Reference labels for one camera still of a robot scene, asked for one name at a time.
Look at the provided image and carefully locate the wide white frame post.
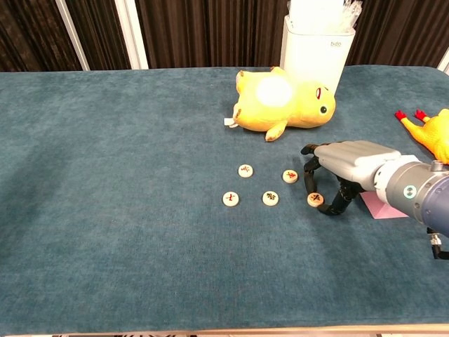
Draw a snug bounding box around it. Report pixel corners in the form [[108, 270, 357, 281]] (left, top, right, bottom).
[[115, 0, 150, 70]]

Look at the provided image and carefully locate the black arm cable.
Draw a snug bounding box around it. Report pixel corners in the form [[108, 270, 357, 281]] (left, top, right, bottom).
[[426, 227, 449, 261]]

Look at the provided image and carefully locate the black pleated curtain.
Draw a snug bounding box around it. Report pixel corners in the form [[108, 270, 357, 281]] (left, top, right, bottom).
[[0, 0, 449, 73]]

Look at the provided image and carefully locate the white plastic bin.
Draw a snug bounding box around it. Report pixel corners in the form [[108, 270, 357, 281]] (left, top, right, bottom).
[[283, 0, 357, 95]]

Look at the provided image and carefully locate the yellow rubber chicken toy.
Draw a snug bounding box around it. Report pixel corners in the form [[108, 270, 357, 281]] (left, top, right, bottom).
[[394, 107, 449, 163]]

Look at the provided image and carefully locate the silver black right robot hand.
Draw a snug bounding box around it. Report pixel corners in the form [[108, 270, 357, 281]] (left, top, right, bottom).
[[300, 140, 403, 216]]

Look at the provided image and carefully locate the thin grey frame post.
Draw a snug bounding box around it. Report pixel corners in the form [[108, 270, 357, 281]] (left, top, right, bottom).
[[55, 0, 91, 71]]

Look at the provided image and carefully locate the clear wrapped straws bundle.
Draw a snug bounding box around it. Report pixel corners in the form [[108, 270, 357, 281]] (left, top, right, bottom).
[[342, 0, 364, 31]]

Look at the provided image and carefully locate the yellow plush duck toy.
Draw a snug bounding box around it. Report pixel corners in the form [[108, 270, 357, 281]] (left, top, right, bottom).
[[223, 66, 337, 143]]

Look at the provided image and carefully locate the teal table cloth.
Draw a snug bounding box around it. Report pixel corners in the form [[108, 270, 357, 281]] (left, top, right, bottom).
[[0, 65, 449, 334]]

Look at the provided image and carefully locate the cream chess piece black character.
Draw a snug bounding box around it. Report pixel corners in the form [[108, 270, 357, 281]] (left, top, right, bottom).
[[307, 192, 326, 209], [261, 190, 281, 207]]

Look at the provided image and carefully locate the pink foam cube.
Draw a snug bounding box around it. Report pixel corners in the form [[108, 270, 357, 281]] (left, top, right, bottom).
[[361, 191, 410, 220]]

